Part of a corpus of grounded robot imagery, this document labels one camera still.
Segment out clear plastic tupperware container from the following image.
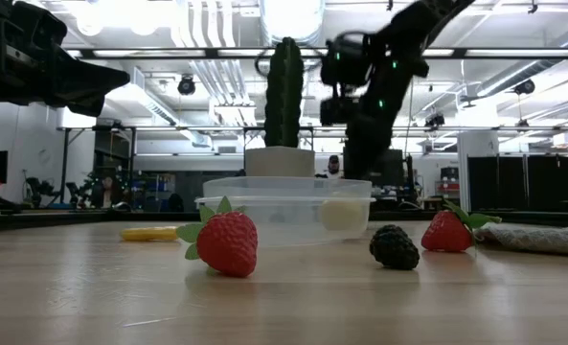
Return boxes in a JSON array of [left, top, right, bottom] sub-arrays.
[[194, 175, 377, 248]]

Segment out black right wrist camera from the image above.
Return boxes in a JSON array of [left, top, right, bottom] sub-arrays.
[[319, 97, 360, 127]]

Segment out red toy strawberry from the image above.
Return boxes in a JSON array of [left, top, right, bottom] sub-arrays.
[[175, 195, 260, 279], [420, 198, 503, 254]]

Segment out black background workstation frame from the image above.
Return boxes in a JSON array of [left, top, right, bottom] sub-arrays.
[[56, 124, 462, 212]]

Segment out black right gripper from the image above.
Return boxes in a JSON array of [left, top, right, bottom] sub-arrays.
[[344, 90, 409, 179]]

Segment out green cactus plant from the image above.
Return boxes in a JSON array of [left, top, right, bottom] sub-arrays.
[[262, 36, 305, 149]]

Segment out dark toy blackberry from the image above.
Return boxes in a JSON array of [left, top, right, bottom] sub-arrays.
[[369, 224, 420, 271]]

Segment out grey cloth towel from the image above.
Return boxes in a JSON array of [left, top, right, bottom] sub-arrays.
[[474, 221, 568, 258]]

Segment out black partition panels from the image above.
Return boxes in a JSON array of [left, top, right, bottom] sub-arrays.
[[467, 153, 568, 212]]

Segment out person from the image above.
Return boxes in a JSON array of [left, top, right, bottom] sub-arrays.
[[322, 153, 346, 179], [91, 174, 125, 210]]

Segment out white hexagonal plant pot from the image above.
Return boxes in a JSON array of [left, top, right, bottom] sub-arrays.
[[243, 146, 316, 179]]

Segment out white pillar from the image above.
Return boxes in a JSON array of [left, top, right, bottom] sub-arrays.
[[457, 129, 500, 212]]

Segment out yellow toy banana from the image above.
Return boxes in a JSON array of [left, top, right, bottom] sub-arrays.
[[120, 225, 180, 242]]

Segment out yellow toy lemon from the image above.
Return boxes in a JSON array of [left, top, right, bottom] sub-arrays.
[[319, 198, 367, 233]]

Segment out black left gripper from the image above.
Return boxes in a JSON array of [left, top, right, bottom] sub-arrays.
[[0, 0, 132, 119]]

